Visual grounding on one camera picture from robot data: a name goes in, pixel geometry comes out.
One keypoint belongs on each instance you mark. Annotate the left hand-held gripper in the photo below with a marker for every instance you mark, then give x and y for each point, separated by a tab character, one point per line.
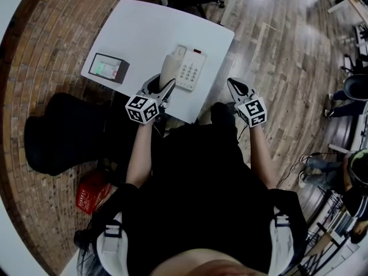
142	109

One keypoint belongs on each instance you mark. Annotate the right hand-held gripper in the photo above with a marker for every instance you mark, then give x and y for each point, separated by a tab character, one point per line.
253	111

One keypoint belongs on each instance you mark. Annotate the white telephone handset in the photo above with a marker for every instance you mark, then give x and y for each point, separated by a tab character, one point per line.
170	69

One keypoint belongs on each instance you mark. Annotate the person's right forearm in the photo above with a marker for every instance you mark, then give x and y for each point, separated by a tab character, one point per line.
263	157

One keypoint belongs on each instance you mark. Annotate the person's left forearm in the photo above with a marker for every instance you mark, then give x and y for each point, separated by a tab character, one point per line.
141	154

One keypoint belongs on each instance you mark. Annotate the white telephone base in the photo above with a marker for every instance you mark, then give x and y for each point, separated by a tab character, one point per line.
192	70

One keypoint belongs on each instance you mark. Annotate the dark display box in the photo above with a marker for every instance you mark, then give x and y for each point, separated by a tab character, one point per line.
107	68

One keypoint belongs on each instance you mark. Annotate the white table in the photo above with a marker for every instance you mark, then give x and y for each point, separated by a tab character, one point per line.
149	30

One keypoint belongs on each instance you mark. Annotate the person's body in black clothes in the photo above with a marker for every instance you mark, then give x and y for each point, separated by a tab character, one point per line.
201	197

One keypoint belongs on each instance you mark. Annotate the red plastic crate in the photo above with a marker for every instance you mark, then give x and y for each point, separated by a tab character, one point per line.
90	195

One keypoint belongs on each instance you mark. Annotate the person's head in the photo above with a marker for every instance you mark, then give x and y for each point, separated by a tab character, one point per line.
212	263

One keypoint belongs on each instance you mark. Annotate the black floor fan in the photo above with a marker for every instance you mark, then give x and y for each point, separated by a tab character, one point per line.
86	254

